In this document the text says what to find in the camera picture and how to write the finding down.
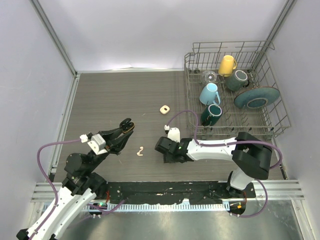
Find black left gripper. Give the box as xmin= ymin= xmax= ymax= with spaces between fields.
xmin=86 ymin=124 xmax=133 ymax=172

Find black gold-trimmed earbud case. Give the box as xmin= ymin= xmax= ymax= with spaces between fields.
xmin=119 ymin=118 xmax=135 ymax=134

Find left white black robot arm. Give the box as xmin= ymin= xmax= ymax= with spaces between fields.
xmin=16 ymin=118 xmax=135 ymax=240

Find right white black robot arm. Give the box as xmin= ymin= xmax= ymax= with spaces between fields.
xmin=154 ymin=132 xmax=272 ymax=198

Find beige earbud charging case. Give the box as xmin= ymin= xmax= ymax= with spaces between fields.
xmin=159 ymin=105 xmax=170 ymax=115

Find beige earbud pair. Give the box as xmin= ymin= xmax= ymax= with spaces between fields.
xmin=136 ymin=146 xmax=144 ymax=157

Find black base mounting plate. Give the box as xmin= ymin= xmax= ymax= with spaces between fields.
xmin=101 ymin=181 xmax=256 ymax=205

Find dark teal mug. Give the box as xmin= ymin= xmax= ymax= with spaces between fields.
xmin=200 ymin=104 xmax=223 ymax=127

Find light blue mug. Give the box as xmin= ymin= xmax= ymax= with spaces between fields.
xmin=199 ymin=83 xmax=221 ymax=105

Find clear drinking glass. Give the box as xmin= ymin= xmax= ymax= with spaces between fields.
xmin=200 ymin=70 xmax=217 ymax=85

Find grey-green mug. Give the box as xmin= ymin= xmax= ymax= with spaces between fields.
xmin=225 ymin=70 xmax=250 ymax=92

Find teal ceramic plate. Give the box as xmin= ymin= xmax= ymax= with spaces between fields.
xmin=233 ymin=86 xmax=280 ymax=110

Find yellow mug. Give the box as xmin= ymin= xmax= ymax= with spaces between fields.
xmin=218 ymin=55 xmax=238 ymax=77

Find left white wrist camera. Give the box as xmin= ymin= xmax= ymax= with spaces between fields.
xmin=79 ymin=133 xmax=108 ymax=155

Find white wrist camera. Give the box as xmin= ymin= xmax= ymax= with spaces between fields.
xmin=164 ymin=125 xmax=181 ymax=143
xmin=79 ymin=133 xmax=108 ymax=155

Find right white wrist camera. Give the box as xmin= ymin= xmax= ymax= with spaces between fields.
xmin=164 ymin=125 xmax=181 ymax=143

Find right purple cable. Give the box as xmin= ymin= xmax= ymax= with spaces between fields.
xmin=167 ymin=109 xmax=283 ymax=218

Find white slotted cable duct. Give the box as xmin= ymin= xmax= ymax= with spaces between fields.
xmin=82 ymin=202 xmax=230 ymax=212

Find grey wire dish rack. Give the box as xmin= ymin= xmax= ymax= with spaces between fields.
xmin=184 ymin=40 xmax=291 ymax=141

